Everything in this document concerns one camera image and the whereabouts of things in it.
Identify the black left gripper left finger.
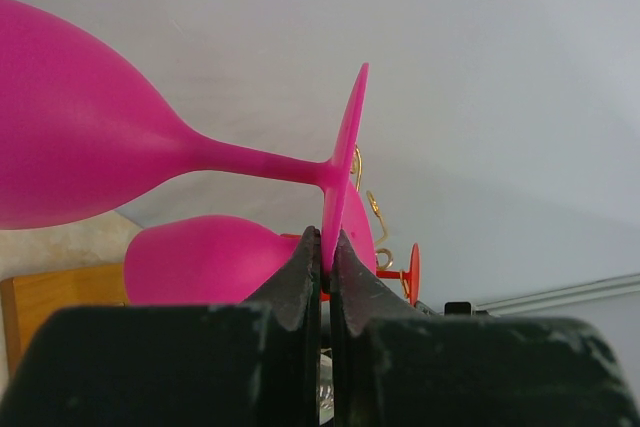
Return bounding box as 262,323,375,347
1,227,320,426

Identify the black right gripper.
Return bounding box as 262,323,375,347
414,301,489,316

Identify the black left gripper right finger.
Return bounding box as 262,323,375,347
330,236,639,426

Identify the red plastic wine glass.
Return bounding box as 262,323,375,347
279,232,422,306

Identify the clear wine glass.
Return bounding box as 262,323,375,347
318,353,334,426

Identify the gold wire wine glass rack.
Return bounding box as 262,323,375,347
0,146,396,378

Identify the magenta plastic wine glass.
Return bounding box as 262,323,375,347
123,181,377,306

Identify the aluminium corner post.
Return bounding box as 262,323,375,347
476,274,639,315

